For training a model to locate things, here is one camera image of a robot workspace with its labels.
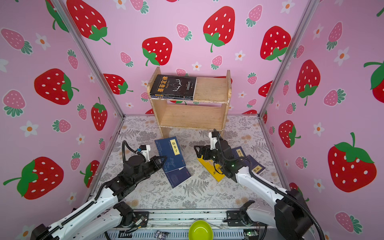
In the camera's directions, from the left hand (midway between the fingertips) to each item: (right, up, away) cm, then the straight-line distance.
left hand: (168, 157), depth 75 cm
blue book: (0, +4, +6) cm, 7 cm away
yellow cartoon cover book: (+24, -5, -4) cm, 25 cm away
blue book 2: (+4, -15, +13) cm, 20 cm away
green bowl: (+17, -34, -5) cm, 39 cm away
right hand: (+16, +5, +4) cm, 17 cm away
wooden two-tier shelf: (+23, +26, +20) cm, 40 cm away
